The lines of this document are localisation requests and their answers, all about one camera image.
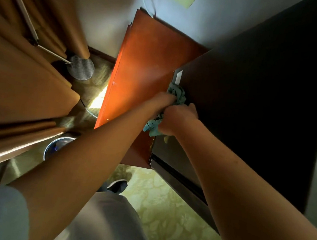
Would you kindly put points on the person's right hand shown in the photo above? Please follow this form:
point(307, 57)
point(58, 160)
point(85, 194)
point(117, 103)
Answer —
point(177, 119)

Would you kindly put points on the person's right black shoe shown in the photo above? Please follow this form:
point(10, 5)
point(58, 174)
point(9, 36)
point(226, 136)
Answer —
point(117, 186)

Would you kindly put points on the green blue cleaning cloth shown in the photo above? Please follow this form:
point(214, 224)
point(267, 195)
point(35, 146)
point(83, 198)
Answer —
point(176, 93)

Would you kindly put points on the grey mini fridge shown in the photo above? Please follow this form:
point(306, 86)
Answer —
point(263, 92)

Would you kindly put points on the small white label sticker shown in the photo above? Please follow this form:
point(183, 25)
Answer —
point(178, 77)

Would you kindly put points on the person's right forearm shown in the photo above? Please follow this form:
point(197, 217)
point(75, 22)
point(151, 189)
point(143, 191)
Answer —
point(251, 207)

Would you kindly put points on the person's grey shirt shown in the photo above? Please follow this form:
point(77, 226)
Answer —
point(108, 223)

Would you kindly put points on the round metal trash bin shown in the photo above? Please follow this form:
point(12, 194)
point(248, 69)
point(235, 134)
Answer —
point(57, 143)

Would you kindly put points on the grey metal lamp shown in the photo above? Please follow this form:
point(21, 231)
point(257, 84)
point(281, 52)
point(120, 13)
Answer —
point(80, 68)

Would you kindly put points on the person's left hand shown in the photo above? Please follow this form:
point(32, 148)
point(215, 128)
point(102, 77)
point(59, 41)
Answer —
point(160, 103)

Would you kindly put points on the person's left forearm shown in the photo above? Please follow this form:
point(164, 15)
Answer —
point(79, 178)

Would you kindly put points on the brown curtain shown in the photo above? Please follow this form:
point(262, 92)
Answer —
point(18, 86)

